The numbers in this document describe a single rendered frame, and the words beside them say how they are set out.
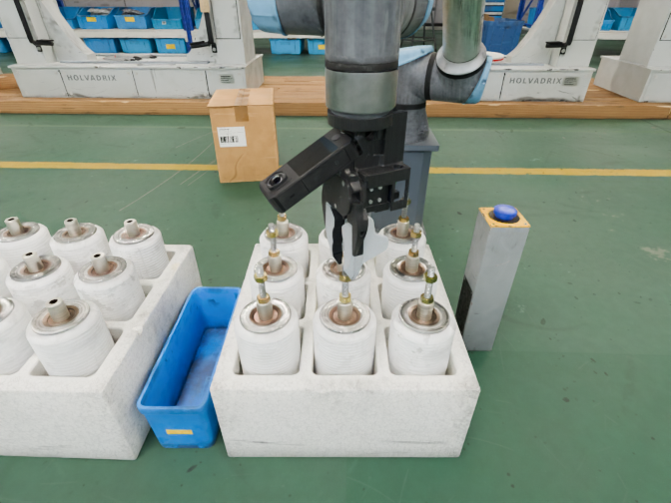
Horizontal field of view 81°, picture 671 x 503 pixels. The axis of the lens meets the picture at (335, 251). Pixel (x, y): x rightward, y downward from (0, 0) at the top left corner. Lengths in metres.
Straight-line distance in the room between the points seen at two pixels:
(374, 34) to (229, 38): 2.34
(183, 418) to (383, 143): 0.52
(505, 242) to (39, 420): 0.81
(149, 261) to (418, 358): 0.55
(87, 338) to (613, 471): 0.85
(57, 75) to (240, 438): 2.74
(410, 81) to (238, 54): 1.75
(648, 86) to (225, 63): 2.54
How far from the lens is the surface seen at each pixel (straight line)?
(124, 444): 0.78
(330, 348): 0.58
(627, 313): 1.20
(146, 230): 0.88
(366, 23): 0.41
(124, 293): 0.77
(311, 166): 0.43
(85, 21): 6.05
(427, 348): 0.59
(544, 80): 2.84
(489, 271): 0.79
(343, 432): 0.69
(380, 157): 0.47
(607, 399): 0.96
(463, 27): 1.00
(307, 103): 2.56
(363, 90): 0.41
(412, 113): 1.15
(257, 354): 0.60
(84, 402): 0.71
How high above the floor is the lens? 0.66
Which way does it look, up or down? 34 degrees down
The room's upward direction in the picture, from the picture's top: straight up
